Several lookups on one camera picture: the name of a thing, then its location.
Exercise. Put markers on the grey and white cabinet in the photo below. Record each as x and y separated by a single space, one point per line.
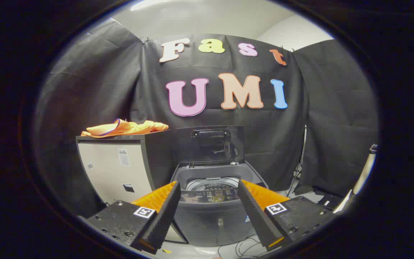
110 172

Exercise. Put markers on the black box on floor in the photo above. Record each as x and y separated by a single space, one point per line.
329 201

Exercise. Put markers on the grey washing machine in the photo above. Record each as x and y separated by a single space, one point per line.
210 223

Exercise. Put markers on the black backdrop cloth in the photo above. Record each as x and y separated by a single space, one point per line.
271 136

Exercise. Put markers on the dark washing machine lid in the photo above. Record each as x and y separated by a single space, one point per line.
207 147

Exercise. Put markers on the orange garment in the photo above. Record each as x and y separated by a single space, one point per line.
128 127

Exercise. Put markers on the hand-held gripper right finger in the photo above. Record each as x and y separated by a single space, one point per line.
255 212

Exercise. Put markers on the beige pole with grey cap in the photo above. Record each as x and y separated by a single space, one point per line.
363 176

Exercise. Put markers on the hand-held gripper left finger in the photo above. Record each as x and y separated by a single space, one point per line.
164 216

